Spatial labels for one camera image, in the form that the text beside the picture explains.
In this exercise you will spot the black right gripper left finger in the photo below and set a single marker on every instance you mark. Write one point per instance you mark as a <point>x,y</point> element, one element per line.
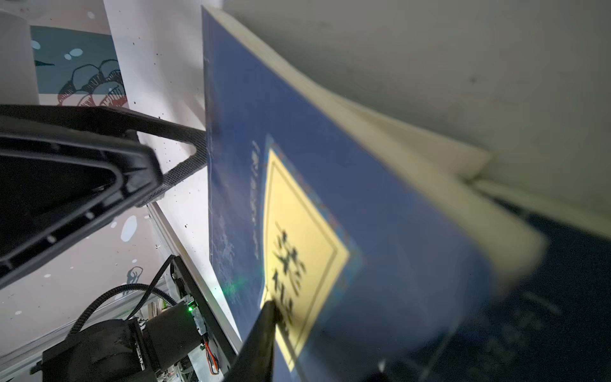
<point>68,171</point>

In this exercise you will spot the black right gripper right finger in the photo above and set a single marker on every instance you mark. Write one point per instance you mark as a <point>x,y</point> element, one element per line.
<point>255,361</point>

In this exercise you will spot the blue book far right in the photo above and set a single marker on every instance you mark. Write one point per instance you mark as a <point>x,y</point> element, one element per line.
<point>554,327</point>

